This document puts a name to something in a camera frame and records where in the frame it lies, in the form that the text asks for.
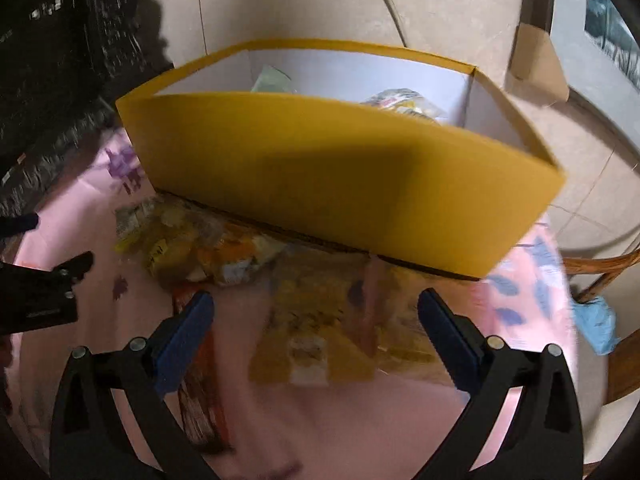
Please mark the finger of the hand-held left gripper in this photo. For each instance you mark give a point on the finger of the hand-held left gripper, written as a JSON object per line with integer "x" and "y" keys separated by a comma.
{"x": 20, "y": 225}
{"x": 45, "y": 295}

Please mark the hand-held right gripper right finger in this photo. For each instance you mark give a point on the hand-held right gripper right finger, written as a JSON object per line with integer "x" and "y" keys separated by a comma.
{"x": 450, "y": 345}

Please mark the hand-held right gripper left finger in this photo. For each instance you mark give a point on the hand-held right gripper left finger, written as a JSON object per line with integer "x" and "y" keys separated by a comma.
{"x": 185, "y": 342}

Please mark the yellow snack packet white label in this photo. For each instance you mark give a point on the yellow snack packet white label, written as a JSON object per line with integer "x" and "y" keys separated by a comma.
{"x": 325, "y": 330}

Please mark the yellow cardboard box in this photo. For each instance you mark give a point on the yellow cardboard box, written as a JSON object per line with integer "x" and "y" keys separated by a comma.
{"x": 325, "y": 175}

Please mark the red orange snack packet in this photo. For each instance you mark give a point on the red orange snack packet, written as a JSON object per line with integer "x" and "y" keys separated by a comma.
{"x": 205, "y": 400}

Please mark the pale yellow snack packet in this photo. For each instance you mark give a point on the pale yellow snack packet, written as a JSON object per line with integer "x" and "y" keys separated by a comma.
{"x": 155, "y": 240}

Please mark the blue cloth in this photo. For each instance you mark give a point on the blue cloth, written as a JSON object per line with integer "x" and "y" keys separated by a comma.
{"x": 595, "y": 322}

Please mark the pink floral tablecloth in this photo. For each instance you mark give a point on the pink floral tablecloth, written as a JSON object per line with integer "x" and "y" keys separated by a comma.
{"x": 310, "y": 425}

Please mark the dark carved wooden furniture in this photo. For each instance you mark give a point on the dark carved wooden furniture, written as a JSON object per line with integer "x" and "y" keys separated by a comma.
{"x": 60, "y": 60}

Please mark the wooden chair with grey cushion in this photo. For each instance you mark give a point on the wooden chair with grey cushion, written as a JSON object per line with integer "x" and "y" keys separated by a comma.
{"x": 610, "y": 265}

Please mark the white yellow printed snack packet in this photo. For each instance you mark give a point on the white yellow printed snack packet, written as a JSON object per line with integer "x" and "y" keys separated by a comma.
{"x": 405, "y": 105}

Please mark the green snack packet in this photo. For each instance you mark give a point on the green snack packet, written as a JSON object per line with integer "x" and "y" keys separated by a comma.
{"x": 270, "y": 80}

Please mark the cardboard corner protector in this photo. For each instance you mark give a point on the cardboard corner protector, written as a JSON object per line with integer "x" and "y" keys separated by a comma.
{"x": 537, "y": 62}

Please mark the large grey framed picture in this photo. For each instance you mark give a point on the large grey framed picture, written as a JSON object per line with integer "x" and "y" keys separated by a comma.
{"x": 590, "y": 35}

